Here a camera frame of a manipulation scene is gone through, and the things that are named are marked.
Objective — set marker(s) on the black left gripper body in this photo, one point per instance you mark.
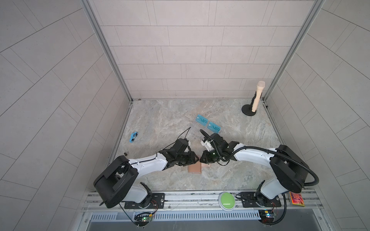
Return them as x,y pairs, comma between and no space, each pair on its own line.
184,160

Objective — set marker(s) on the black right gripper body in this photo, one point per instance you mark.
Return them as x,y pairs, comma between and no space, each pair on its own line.
210,157

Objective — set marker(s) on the tan leather card holder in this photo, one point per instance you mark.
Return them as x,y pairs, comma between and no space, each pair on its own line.
197,168

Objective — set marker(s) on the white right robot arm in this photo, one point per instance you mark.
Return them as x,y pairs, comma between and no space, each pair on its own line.
289,169

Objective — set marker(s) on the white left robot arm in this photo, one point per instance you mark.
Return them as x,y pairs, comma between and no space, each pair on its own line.
119,181

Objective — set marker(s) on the teal VIP card rear right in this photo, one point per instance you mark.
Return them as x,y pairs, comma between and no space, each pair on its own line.
214,127

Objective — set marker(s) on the teal vip card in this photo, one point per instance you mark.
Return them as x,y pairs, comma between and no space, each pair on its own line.
201,120
214,127

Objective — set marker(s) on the clear acrylic card stand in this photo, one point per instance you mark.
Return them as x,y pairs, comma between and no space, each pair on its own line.
195,134

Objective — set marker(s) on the teal VIP card rear left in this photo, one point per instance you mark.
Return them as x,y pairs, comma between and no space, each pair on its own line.
201,120

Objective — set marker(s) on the red patterned card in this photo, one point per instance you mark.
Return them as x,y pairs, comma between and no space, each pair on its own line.
296,199

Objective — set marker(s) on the beige microphone on black stand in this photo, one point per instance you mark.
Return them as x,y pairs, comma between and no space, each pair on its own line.
250,110

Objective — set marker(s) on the green push button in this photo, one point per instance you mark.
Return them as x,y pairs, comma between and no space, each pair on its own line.
226,201

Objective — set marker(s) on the blue toy car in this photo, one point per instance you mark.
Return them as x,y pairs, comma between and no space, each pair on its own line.
133,137

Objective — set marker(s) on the left circuit board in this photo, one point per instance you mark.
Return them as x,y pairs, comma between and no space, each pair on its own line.
143,219

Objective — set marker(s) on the circuit board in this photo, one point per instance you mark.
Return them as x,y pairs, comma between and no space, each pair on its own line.
143,219
267,216

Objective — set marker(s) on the right circuit board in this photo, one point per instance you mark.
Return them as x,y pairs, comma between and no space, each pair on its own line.
267,216

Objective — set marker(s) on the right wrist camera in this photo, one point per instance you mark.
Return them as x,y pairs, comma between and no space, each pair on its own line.
205,143

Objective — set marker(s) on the aluminium rail base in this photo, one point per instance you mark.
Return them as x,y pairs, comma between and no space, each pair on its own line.
202,205

